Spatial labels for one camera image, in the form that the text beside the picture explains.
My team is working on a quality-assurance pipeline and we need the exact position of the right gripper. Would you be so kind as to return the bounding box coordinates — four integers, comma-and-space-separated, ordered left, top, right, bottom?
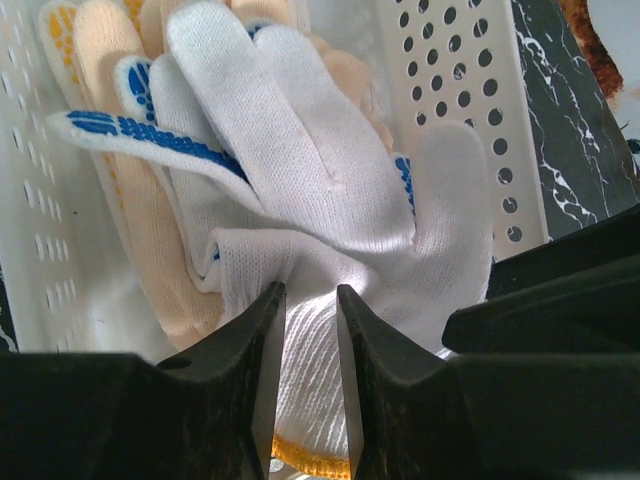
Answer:
442, 207, 639, 353

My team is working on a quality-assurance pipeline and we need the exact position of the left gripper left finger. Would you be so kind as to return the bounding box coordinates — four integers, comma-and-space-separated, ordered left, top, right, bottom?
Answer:
1, 283, 286, 479

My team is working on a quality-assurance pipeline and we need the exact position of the white plastic storage basket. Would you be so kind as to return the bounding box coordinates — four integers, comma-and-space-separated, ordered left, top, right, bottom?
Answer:
0, 0, 556, 354

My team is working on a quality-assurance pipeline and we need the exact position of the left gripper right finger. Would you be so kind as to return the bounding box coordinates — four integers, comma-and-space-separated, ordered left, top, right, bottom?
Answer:
337, 285, 639, 479

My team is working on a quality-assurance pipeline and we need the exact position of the blue dotted glove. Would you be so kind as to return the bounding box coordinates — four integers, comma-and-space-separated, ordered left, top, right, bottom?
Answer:
49, 1, 493, 479

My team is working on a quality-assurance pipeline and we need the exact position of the cream knit glove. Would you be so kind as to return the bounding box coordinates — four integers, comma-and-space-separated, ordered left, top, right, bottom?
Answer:
74, 0, 396, 351

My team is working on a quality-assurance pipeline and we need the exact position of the yellow coated work glove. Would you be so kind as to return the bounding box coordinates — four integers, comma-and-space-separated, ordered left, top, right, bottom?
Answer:
38, 1, 124, 213

